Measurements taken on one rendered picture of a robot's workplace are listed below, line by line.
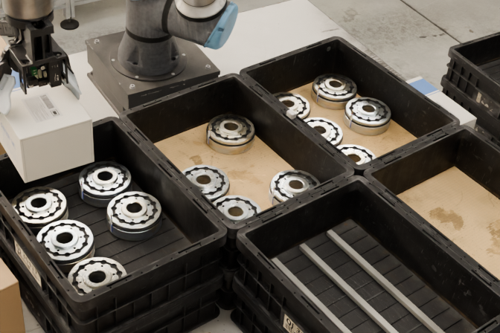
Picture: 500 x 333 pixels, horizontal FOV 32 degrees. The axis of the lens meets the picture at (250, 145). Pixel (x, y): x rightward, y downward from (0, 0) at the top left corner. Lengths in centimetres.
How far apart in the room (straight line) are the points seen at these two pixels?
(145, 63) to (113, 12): 187
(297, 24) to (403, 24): 156
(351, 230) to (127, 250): 43
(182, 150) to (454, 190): 57
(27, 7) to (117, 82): 79
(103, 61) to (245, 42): 47
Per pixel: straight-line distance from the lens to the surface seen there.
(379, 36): 391
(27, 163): 141
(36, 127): 139
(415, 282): 162
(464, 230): 174
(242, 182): 175
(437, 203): 179
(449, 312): 159
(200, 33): 195
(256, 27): 250
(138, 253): 160
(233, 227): 151
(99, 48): 217
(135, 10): 202
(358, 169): 166
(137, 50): 207
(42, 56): 134
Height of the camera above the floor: 198
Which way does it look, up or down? 39 degrees down
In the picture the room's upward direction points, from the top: 5 degrees clockwise
